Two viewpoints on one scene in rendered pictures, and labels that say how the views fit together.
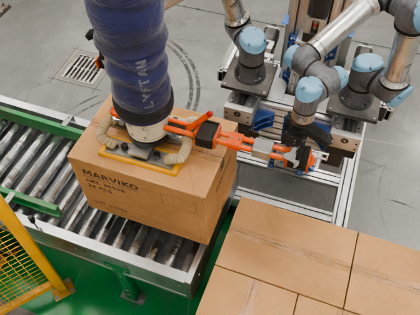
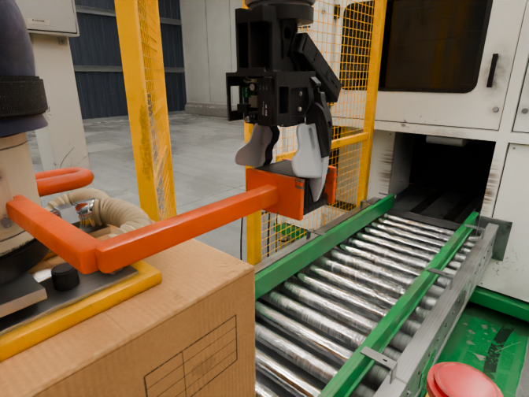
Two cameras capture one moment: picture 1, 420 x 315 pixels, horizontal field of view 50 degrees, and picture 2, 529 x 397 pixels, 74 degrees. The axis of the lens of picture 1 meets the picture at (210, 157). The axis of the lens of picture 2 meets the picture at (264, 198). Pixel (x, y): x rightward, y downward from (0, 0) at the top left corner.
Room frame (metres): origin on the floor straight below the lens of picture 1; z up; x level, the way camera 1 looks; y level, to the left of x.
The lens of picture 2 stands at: (1.64, 0.01, 1.33)
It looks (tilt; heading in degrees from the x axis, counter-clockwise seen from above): 19 degrees down; 110
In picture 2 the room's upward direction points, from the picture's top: straight up
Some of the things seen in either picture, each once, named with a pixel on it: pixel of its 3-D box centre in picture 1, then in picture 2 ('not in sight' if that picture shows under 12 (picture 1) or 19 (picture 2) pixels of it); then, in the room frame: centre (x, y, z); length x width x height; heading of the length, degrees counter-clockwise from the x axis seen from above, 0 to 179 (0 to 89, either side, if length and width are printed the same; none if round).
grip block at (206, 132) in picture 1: (207, 134); not in sight; (1.09, 0.01, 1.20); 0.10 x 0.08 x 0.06; 160
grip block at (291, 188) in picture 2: (109, 60); (291, 186); (1.52, 0.43, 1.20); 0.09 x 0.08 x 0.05; 160
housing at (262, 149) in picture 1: (262, 149); not in sight; (1.01, -0.19, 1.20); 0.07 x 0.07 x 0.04; 70
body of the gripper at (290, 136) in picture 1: (297, 129); not in sight; (0.98, -0.30, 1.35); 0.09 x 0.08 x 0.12; 70
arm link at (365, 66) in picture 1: (366, 71); not in sight; (1.41, -0.67, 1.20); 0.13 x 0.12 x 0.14; 37
